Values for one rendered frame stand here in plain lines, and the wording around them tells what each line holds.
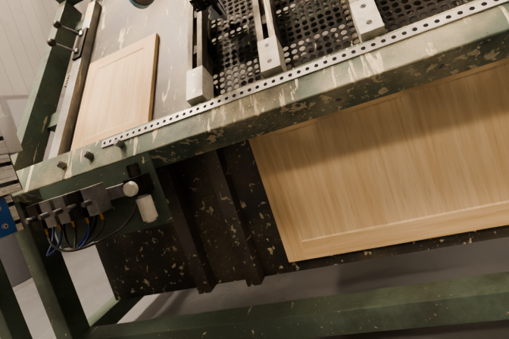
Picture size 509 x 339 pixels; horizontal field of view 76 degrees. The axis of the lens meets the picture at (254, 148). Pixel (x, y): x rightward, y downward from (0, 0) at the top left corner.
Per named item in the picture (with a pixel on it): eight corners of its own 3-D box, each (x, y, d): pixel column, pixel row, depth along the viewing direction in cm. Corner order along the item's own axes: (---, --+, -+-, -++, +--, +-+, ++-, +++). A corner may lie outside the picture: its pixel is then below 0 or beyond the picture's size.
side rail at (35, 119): (28, 185, 142) (1, 175, 134) (75, 17, 197) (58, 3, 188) (37, 181, 141) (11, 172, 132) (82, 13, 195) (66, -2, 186)
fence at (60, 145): (56, 164, 130) (47, 160, 126) (94, 9, 177) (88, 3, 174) (65, 161, 128) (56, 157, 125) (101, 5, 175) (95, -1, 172)
